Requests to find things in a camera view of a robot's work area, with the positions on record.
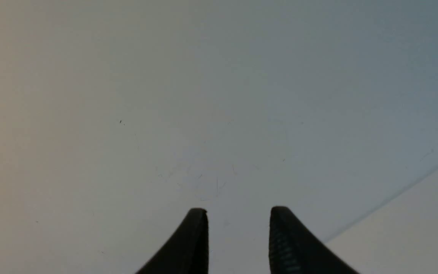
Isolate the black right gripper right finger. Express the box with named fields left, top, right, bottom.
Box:
left=269, top=206, right=357, bottom=274

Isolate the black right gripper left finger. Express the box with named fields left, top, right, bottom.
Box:
left=137, top=208, right=209, bottom=274

